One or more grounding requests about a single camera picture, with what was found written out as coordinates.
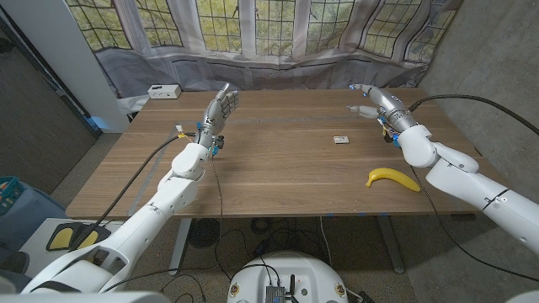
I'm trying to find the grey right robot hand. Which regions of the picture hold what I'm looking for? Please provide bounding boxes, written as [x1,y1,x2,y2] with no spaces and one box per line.
[345,82,420,134]

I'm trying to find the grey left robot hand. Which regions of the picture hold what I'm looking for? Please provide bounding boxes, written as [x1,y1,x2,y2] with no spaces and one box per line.
[194,82,240,149]

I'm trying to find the white power socket box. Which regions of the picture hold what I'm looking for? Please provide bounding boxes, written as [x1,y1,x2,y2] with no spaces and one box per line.
[147,83,183,100]

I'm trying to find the yellow toy banana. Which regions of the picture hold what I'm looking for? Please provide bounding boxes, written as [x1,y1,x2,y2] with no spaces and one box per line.
[365,167,422,193]

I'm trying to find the printed window backdrop cloth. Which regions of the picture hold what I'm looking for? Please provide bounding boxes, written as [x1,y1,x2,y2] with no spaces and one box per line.
[65,0,464,100]

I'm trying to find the black round fan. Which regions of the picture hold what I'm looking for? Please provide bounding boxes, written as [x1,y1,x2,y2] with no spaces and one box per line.
[188,217,221,249]

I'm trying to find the white table leg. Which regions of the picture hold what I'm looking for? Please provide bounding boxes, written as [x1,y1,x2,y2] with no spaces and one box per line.
[168,217,193,277]
[376,215,406,274]

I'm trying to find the white round robot torso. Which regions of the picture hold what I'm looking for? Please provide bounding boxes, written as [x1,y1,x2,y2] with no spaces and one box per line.
[227,251,350,303]

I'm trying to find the dark brown door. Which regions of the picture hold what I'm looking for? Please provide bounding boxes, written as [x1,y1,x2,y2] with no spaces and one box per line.
[0,16,104,195]

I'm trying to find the yellow black foot pedal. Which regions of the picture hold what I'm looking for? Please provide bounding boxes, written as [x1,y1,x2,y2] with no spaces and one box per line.
[75,226,111,250]
[45,222,79,253]

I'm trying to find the grey blue bin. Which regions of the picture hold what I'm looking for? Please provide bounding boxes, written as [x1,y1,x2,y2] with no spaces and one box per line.
[0,180,68,253]

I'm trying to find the teal plastic basket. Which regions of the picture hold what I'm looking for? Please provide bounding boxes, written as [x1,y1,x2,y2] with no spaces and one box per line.
[0,175,25,215]

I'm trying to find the white pedal board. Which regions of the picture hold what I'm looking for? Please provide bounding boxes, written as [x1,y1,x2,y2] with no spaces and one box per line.
[19,217,127,279]

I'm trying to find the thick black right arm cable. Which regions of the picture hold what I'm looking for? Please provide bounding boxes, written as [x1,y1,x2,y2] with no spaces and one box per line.
[407,93,539,136]

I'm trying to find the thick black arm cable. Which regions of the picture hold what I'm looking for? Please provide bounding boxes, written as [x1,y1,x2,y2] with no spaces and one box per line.
[69,132,198,252]
[407,93,539,136]

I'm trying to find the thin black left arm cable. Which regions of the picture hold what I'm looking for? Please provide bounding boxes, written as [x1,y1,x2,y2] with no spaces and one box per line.
[210,153,237,282]

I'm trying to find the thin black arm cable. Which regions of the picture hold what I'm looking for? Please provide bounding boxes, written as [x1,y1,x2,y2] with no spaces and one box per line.
[408,164,539,283]
[210,153,237,282]

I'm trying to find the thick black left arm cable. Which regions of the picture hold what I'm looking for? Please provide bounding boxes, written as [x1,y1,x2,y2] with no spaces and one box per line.
[69,132,198,252]

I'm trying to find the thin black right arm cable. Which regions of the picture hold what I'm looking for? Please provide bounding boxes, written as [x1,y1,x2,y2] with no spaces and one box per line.
[408,164,539,283]

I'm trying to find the white thin cable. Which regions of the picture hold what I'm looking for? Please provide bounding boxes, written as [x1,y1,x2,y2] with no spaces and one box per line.
[318,215,334,267]

